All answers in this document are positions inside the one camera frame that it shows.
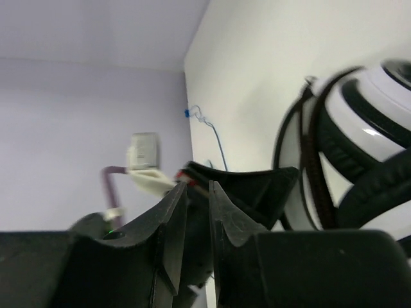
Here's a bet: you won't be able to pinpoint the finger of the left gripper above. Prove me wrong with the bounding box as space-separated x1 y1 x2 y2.
179 161 299 230

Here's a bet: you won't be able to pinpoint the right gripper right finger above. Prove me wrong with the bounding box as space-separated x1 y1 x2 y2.
209 181 268 307

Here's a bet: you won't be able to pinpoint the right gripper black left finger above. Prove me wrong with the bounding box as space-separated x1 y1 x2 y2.
69 183 187 307

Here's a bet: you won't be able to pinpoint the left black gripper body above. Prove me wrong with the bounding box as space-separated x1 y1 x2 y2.
179 189 213 298

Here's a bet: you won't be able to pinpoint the black headphone cable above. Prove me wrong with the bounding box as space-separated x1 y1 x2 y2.
300 67 367 230

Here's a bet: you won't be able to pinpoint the black white headphones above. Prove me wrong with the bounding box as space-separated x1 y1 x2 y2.
272 58 410 248

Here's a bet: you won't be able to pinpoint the blue headphone cable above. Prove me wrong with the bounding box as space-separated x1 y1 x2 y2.
184 105 229 173

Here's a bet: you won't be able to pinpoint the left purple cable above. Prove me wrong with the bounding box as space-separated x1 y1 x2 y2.
101 165 129 227

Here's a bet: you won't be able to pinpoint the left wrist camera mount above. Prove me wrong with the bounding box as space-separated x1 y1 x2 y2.
126 132 175 198

